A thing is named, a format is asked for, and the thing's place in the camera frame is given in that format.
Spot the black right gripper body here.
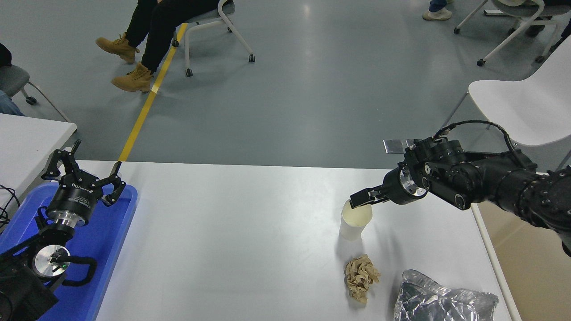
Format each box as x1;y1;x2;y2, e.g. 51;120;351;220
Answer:
382;167;415;206

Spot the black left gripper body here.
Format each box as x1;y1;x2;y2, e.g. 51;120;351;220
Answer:
47;177;104;220

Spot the white paper cup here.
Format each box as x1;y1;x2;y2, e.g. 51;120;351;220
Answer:
339;199;373;241

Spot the tan paper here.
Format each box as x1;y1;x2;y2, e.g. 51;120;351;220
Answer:
344;254;381;305

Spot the white side table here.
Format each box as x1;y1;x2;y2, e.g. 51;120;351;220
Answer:
0;113;78;210

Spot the blue plastic tray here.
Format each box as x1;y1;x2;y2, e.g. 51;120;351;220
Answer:
0;182;138;321

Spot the yellow floor tape line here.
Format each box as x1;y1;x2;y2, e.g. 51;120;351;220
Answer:
118;23;188;162

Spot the person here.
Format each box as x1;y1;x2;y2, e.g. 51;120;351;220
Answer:
95;0;223;93
0;43;25;116
509;0;571;54
422;0;453;21

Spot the grey swivel chair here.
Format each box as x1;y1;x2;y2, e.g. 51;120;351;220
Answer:
0;65;71;123

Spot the large pale bin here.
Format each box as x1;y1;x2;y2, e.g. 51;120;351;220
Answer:
471;203;571;321

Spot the white plastic chair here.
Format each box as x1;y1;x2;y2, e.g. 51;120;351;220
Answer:
439;33;571;172

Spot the white-framed office chair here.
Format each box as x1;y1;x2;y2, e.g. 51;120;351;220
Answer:
172;0;256;77

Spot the grey wheeled office chair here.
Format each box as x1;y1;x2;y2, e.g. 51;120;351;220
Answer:
454;0;571;67

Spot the thin black cable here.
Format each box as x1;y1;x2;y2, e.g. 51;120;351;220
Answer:
0;185;21;232

